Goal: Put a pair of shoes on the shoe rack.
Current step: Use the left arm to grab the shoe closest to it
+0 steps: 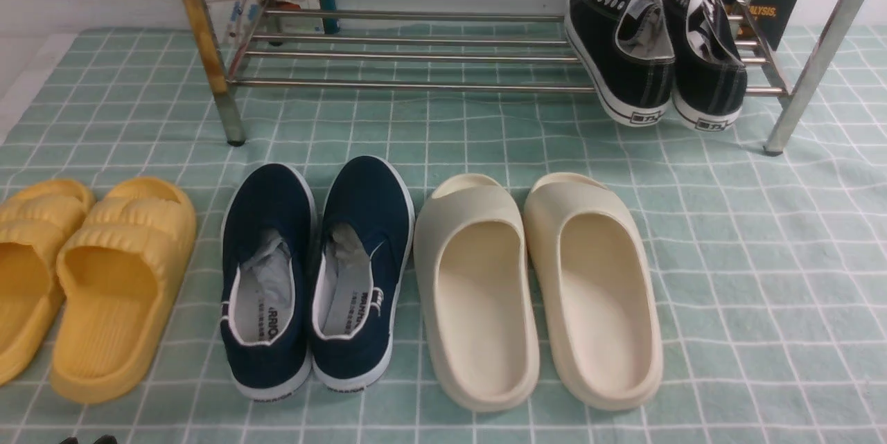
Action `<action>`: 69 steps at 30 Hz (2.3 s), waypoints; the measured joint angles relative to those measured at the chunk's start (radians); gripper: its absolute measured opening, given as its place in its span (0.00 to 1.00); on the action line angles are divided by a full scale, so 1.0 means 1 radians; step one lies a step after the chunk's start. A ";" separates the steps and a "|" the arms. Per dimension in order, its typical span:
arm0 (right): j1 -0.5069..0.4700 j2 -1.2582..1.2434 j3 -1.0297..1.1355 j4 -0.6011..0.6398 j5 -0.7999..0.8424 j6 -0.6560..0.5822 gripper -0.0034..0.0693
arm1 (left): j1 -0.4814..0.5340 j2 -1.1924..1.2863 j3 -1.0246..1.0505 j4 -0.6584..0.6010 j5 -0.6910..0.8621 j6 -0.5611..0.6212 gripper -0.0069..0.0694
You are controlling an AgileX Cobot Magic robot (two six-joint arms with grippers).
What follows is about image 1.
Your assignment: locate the navy canvas shoe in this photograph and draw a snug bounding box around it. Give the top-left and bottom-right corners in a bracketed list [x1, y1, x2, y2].
[308, 156, 416, 393]
[220, 163, 317, 402]

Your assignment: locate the metal shoe rack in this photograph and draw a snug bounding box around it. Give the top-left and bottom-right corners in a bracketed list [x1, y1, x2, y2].
[182, 0, 865, 157]

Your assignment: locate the left cream slipper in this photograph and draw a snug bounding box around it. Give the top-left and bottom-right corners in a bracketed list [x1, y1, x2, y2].
[412, 173, 541, 413]

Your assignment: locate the cream slipper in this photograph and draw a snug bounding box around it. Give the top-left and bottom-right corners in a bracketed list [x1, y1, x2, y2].
[523, 172, 663, 411]
[412, 173, 541, 413]

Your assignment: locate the right cream slipper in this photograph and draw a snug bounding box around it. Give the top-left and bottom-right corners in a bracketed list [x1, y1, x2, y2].
[523, 172, 663, 411]

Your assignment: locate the left black sneaker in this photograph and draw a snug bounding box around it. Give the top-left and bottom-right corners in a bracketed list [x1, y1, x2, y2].
[564, 0, 676, 127]

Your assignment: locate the black sneaker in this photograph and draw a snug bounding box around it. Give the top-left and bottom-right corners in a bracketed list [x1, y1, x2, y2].
[564, 0, 676, 127]
[662, 0, 748, 132]

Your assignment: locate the right black sneaker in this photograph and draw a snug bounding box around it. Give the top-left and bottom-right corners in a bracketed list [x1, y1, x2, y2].
[662, 0, 748, 132]

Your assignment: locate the right yellow slipper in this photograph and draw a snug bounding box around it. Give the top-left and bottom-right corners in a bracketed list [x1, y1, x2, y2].
[49, 177, 197, 405]

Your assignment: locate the yellow slipper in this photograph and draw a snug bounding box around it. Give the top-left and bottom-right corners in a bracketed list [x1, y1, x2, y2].
[49, 177, 197, 405]
[1, 179, 96, 384]

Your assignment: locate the green checked cloth mat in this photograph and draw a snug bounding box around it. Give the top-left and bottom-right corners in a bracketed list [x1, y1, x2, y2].
[2, 28, 885, 443]

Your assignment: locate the left yellow slipper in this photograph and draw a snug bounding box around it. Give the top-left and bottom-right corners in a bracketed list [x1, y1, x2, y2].
[1, 179, 96, 384]

